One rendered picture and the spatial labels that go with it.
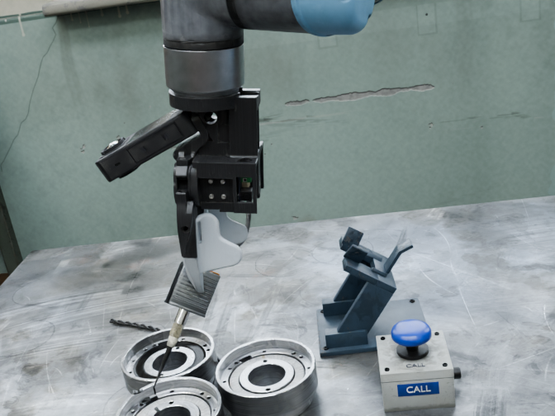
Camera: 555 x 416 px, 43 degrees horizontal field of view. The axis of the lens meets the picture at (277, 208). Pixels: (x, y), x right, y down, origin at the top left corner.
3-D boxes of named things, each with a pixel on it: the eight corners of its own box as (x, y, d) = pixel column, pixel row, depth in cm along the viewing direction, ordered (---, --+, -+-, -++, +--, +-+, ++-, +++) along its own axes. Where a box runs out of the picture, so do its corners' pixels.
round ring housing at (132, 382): (124, 371, 84) (116, 342, 82) (210, 347, 86) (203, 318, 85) (134, 423, 74) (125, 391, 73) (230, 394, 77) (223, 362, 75)
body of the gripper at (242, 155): (256, 221, 69) (253, 100, 64) (169, 219, 69) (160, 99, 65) (264, 192, 76) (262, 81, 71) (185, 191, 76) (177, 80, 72)
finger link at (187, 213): (194, 263, 69) (191, 176, 67) (178, 262, 69) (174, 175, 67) (202, 247, 74) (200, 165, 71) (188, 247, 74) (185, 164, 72)
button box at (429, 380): (384, 413, 70) (380, 371, 69) (379, 371, 77) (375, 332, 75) (467, 406, 69) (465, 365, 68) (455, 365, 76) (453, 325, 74)
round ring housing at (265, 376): (339, 397, 74) (335, 364, 72) (255, 446, 69) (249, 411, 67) (282, 357, 82) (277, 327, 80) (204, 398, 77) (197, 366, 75)
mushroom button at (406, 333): (396, 380, 71) (391, 338, 69) (392, 358, 74) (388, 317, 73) (436, 378, 70) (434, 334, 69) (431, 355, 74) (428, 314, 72)
